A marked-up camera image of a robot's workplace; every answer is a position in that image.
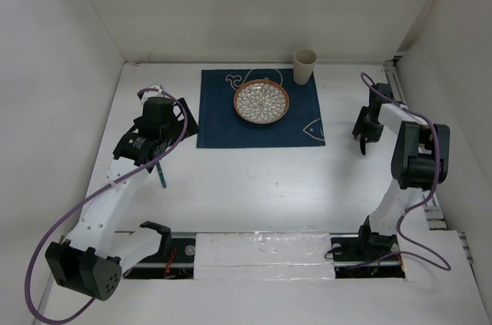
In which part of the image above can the dark blue printed cloth napkin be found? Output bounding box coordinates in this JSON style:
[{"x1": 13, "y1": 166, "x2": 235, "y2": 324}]
[{"x1": 197, "y1": 68, "x2": 325, "y2": 148}]

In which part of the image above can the fork with green handle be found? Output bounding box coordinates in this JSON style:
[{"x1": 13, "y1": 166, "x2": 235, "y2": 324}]
[{"x1": 155, "y1": 162, "x2": 167, "y2": 189}]

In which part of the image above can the floral plate with orange rim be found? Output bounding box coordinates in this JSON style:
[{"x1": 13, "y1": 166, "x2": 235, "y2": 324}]
[{"x1": 233, "y1": 79, "x2": 290, "y2": 124}]

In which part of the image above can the beige paper cup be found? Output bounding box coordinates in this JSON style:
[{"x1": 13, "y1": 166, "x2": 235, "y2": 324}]
[{"x1": 293, "y1": 48, "x2": 317, "y2": 85}]

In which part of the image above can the black knife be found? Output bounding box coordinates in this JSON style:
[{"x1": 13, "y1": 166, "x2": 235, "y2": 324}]
[{"x1": 360, "y1": 136, "x2": 366, "y2": 155}]

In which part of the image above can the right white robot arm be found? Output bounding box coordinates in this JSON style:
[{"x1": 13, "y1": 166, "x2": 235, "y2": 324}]
[{"x1": 352, "y1": 82, "x2": 450, "y2": 261}]

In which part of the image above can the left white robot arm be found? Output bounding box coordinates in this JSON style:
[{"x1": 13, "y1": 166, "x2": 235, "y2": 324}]
[{"x1": 45, "y1": 95, "x2": 198, "y2": 301}]

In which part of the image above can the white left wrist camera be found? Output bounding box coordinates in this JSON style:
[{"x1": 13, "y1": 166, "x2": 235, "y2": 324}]
[{"x1": 148, "y1": 84, "x2": 163, "y2": 95}]

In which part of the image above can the aluminium rail at right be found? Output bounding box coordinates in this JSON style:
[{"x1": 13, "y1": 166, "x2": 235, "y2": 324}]
[{"x1": 381, "y1": 55, "x2": 450, "y2": 270}]

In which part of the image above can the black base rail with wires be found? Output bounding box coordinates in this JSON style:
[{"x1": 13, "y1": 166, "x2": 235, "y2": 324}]
[{"x1": 124, "y1": 232, "x2": 405, "y2": 281}]

